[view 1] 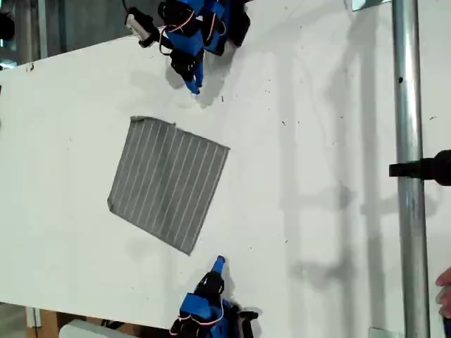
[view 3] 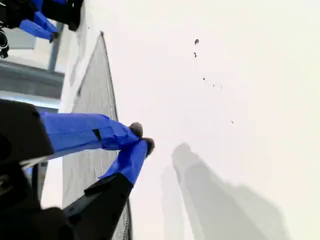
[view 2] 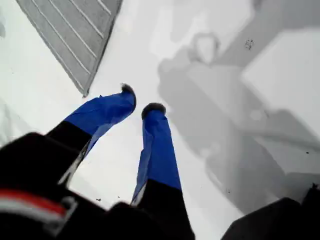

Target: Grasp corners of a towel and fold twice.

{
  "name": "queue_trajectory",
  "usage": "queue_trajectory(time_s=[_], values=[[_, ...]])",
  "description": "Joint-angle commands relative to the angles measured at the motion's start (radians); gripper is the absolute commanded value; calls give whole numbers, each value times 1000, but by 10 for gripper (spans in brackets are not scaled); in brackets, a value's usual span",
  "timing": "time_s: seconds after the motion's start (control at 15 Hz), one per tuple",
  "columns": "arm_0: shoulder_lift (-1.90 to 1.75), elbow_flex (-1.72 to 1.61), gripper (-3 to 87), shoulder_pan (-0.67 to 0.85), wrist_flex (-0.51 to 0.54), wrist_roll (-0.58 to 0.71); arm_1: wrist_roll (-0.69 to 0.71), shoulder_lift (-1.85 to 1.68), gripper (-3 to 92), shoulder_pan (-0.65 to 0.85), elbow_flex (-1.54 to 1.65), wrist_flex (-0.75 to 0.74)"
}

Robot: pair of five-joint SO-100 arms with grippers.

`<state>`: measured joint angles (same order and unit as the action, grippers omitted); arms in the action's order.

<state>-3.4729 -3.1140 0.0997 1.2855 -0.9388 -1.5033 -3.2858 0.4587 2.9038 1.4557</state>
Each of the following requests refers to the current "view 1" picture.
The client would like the grey striped towel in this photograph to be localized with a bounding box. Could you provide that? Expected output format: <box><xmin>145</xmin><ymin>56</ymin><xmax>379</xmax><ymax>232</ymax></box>
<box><xmin>106</xmin><ymin>115</ymin><xmax>231</xmax><ymax>257</ymax></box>

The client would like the person's hand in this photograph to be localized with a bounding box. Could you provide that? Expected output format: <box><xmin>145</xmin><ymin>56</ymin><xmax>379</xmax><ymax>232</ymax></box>
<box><xmin>435</xmin><ymin>266</ymin><xmax>451</xmax><ymax>318</ymax></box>

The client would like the white box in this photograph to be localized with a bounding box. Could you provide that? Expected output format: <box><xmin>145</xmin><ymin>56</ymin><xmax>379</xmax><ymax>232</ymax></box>
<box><xmin>58</xmin><ymin>319</ymin><xmax>124</xmax><ymax>338</ymax></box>

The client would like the black round object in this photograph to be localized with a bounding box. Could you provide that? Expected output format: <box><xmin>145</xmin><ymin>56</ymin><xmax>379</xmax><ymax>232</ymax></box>
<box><xmin>0</xmin><ymin>12</ymin><xmax>16</xmax><ymax>42</ymax></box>

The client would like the black clamp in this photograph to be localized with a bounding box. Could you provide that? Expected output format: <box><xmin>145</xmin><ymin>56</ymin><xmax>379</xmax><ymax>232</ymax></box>
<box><xmin>388</xmin><ymin>149</ymin><xmax>451</xmax><ymax>187</ymax></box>

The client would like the red white servo wire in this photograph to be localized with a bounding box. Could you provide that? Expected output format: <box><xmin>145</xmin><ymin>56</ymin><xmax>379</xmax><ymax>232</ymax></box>
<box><xmin>159</xmin><ymin>8</ymin><xmax>198</xmax><ymax>56</ymax></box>

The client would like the black camera box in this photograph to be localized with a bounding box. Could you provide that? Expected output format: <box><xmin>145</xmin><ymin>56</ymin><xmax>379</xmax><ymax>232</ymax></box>
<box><xmin>125</xmin><ymin>6</ymin><xmax>161</xmax><ymax>49</ymax></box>

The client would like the white table bracket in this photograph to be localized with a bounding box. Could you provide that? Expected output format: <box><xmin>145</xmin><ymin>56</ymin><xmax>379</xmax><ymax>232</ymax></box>
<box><xmin>24</xmin><ymin>306</ymin><xmax>42</xmax><ymax>329</ymax></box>

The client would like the steel post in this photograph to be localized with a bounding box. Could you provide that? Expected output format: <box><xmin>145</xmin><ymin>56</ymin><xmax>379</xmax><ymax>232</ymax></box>
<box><xmin>390</xmin><ymin>0</ymin><xmax>431</xmax><ymax>338</ymax></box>

